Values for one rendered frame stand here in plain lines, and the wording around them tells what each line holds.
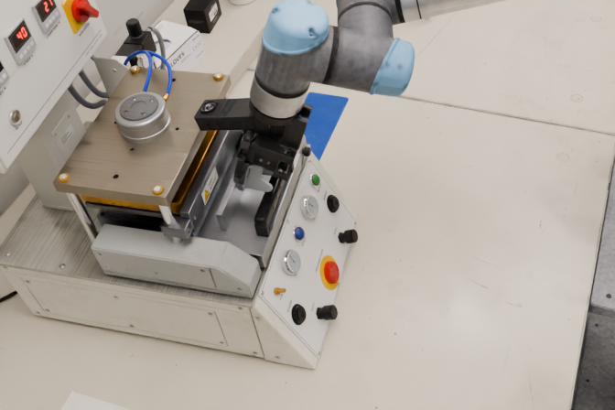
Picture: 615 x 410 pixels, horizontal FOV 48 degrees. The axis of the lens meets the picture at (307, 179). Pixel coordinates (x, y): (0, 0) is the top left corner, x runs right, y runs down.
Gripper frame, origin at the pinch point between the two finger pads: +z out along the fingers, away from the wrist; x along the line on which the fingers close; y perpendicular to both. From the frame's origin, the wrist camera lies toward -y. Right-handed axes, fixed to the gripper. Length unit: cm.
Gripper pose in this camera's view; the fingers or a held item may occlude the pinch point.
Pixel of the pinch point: (239, 182)
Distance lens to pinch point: 111.9
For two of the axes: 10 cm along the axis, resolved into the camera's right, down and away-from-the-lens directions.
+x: 2.5, -7.2, 6.4
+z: -2.3, 6.0, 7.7
